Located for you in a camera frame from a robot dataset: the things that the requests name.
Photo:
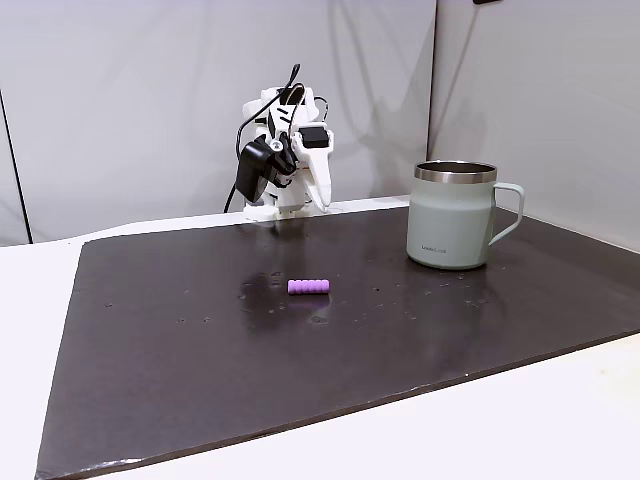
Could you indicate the purple ribbed pen grip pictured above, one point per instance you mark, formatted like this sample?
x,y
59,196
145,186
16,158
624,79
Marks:
x,y
308,287

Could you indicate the pale green steel-rimmed mug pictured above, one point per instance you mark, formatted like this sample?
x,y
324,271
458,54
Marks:
x,y
445,225

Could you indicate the dark brown table mat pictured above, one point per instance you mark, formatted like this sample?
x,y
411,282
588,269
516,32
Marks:
x,y
280,360

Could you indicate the black camera box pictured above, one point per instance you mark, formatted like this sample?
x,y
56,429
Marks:
x,y
253,170

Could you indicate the black wall-mounted object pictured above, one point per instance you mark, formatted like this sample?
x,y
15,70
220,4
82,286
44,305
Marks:
x,y
487,2

